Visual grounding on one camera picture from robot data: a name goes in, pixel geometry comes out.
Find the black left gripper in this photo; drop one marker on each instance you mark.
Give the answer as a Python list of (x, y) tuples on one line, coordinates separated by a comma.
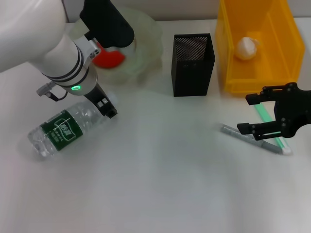
[(96, 94)]

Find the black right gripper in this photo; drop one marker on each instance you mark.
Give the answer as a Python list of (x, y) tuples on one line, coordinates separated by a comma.
[(296, 109)]

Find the green pen with white cap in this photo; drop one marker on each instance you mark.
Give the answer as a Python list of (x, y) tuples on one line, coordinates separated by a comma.
[(266, 115)]

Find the red-orange toy orange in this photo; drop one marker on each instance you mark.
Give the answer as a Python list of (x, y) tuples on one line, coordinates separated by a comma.
[(109, 60)]

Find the clear green-label water bottle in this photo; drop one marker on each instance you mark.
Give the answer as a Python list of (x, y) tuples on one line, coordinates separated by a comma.
[(63, 131)]

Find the white paper ball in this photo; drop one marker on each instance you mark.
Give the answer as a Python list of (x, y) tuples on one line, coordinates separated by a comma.
[(246, 48)]

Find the grey marker pen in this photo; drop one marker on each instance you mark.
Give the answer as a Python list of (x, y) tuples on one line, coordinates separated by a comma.
[(228, 129)]

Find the clear glass fruit plate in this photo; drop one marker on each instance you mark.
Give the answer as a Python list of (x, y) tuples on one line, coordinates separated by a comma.
[(148, 41)]

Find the black mesh pen holder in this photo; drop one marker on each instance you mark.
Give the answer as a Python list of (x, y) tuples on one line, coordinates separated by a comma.
[(192, 72)]

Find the yellow plastic bin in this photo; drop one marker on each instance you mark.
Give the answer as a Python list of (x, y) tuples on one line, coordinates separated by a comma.
[(274, 65)]

